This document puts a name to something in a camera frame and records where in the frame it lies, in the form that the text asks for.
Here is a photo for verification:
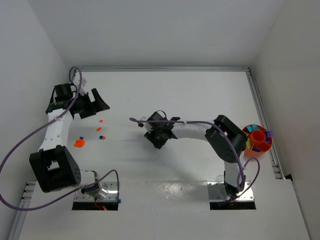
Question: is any light green lego brick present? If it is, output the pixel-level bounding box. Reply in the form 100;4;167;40
246;139;251;149

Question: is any large teal lego brick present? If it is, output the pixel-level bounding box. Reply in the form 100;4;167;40
244;124;260;134

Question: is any purple stepped lego brick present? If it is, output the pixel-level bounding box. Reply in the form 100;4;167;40
263;130;274;138

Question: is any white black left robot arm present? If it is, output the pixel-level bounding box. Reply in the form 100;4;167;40
29;83;110;193

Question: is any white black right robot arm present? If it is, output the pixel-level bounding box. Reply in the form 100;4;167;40
138;111;248;198

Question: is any orange round lego piece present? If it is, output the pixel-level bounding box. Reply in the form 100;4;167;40
74;138;85;148

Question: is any orange divided round container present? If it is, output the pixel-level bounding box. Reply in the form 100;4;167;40
242;125;273;158

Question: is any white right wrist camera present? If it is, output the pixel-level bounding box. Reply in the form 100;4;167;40
138;116;153;133

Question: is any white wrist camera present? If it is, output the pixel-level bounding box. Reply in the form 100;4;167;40
138;116;153;133
73;78;87;88

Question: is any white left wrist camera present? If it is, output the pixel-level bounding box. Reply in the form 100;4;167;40
73;78;87;88

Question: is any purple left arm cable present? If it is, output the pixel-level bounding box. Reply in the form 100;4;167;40
0;65;119;212

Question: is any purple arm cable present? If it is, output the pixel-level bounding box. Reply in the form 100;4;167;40
0;65;119;212
128;116;261;203

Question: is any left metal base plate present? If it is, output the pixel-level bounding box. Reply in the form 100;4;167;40
73;181;119;203

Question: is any metal base plate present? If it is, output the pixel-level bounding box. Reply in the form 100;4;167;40
207;181;255;203
73;181;119;203

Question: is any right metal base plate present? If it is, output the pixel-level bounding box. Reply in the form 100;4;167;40
207;181;255;203

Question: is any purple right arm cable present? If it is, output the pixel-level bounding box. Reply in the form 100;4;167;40
128;116;261;203

